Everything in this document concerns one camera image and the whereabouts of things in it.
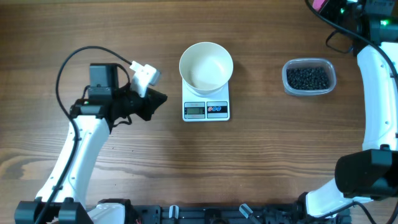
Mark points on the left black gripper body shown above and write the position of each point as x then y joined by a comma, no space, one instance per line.
130,101

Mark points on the pink scoop blue handle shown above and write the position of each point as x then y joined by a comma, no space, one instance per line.
318,4

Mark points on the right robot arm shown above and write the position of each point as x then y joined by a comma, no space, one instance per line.
371,174

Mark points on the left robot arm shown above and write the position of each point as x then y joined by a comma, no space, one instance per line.
91,121

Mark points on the white digital kitchen scale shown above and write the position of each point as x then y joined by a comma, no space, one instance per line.
212,107

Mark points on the cream bowl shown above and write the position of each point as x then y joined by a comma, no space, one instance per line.
206,67

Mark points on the black beans in container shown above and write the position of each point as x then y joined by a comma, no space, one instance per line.
310,78

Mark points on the clear plastic container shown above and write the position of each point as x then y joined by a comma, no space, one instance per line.
304,63

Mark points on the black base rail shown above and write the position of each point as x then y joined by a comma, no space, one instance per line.
217,214

